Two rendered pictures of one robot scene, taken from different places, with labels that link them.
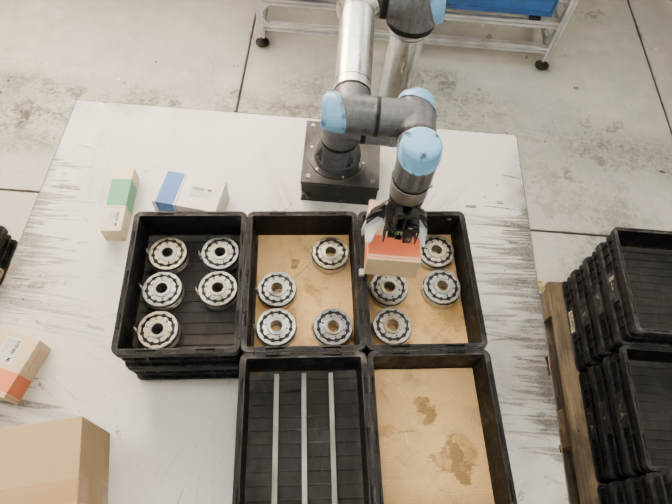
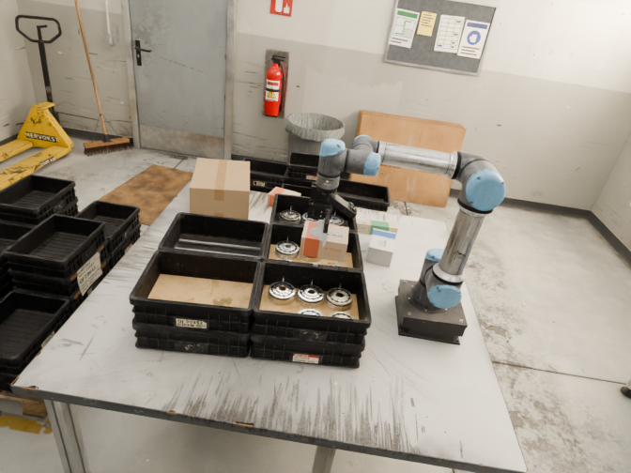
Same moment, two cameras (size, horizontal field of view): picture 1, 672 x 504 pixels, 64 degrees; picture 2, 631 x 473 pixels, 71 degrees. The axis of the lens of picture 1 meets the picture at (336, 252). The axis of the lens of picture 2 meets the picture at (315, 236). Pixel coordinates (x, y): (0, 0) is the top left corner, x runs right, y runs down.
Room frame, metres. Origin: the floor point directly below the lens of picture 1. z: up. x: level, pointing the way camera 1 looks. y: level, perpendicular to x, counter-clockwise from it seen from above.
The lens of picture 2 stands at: (0.70, -1.47, 1.90)
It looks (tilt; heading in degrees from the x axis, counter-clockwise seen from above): 31 degrees down; 93
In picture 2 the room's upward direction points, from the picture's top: 9 degrees clockwise
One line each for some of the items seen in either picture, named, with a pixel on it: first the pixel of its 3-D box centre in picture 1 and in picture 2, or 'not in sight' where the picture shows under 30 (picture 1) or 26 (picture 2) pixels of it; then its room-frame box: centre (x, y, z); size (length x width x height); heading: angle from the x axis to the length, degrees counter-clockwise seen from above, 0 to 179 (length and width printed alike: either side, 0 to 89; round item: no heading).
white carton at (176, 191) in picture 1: (191, 199); (380, 247); (0.93, 0.47, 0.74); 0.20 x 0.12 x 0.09; 85
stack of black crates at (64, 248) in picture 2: not in sight; (65, 271); (-0.70, 0.26, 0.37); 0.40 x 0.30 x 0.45; 92
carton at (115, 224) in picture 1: (120, 203); (375, 227); (0.89, 0.69, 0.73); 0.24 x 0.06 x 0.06; 6
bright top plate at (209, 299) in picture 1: (217, 288); not in sight; (0.58, 0.30, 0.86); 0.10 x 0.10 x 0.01
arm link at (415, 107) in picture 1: (407, 119); (361, 160); (0.73, -0.11, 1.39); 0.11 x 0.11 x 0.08; 2
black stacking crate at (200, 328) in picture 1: (188, 288); (312, 222); (0.57, 0.37, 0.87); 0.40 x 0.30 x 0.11; 8
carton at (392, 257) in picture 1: (391, 238); (324, 240); (0.66, -0.13, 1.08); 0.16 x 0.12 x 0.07; 2
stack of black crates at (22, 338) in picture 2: not in sight; (19, 340); (-0.68, -0.14, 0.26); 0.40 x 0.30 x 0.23; 92
